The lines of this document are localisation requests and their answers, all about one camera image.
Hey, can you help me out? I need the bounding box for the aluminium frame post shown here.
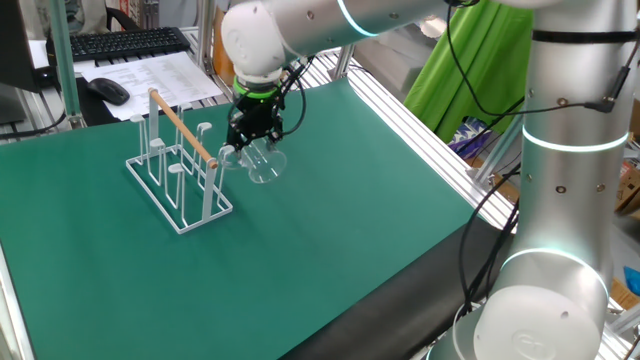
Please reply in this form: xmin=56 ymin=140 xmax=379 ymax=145
xmin=196 ymin=0 xmax=217 ymax=75
xmin=472 ymin=114 xmax=524 ymax=195
xmin=332 ymin=44 xmax=356 ymax=81
xmin=48 ymin=0 xmax=85 ymax=130

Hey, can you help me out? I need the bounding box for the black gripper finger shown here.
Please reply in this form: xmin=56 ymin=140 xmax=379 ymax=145
xmin=225 ymin=126 xmax=249 ymax=153
xmin=267 ymin=117 xmax=285 ymax=144

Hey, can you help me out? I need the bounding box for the white printed paper sheet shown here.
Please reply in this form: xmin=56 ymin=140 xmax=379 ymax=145
xmin=79 ymin=51 xmax=225 ymax=123

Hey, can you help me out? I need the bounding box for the black computer monitor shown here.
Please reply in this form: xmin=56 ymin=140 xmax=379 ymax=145
xmin=0 ymin=0 xmax=44 ymax=126

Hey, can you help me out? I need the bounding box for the blue cloth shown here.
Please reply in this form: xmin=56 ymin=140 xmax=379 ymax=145
xmin=623 ymin=267 xmax=640 ymax=297

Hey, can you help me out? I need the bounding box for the black computer mouse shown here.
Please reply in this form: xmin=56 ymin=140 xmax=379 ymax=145
xmin=86 ymin=77 xmax=132 ymax=107

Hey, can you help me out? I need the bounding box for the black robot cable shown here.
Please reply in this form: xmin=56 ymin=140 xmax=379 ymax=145
xmin=457 ymin=164 xmax=522 ymax=317
xmin=277 ymin=54 xmax=317 ymax=137

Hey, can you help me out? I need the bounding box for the black computer keyboard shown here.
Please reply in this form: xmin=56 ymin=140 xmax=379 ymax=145
xmin=47 ymin=26 xmax=192 ymax=64

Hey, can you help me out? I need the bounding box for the clear glass cup with handle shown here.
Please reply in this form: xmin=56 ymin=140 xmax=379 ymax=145
xmin=218 ymin=136 xmax=289 ymax=185

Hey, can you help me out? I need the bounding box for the green table mat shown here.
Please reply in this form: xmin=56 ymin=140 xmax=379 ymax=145
xmin=0 ymin=78 xmax=484 ymax=360

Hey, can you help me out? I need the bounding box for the large cardboard box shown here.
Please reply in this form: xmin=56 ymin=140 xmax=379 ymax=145
xmin=615 ymin=159 xmax=640 ymax=217

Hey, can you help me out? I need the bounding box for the cardboard box with orange tape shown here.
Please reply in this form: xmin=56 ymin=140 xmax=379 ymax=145
xmin=212 ymin=6 xmax=236 ymax=86

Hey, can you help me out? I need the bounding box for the black camera cable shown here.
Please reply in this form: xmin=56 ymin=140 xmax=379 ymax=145
xmin=444 ymin=0 xmax=640 ymax=118

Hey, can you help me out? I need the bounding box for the blue patterned bag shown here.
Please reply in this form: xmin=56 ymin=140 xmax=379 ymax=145
xmin=447 ymin=115 xmax=490 ymax=162

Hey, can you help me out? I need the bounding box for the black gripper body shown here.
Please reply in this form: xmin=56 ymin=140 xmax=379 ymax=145
xmin=229 ymin=93 xmax=286 ymax=137

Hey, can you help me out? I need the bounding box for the black monitor cable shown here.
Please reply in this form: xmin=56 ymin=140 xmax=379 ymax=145
xmin=0 ymin=112 xmax=69 ymax=141

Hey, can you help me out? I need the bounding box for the black table mat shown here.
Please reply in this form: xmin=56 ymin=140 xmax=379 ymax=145
xmin=277 ymin=214 xmax=521 ymax=360

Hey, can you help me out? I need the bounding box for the white wire cup rack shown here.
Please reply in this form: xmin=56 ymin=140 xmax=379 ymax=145
xmin=124 ymin=87 xmax=236 ymax=235

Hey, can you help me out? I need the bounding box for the green cloth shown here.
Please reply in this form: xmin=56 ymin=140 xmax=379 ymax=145
xmin=402 ymin=0 xmax=536 ymax=145

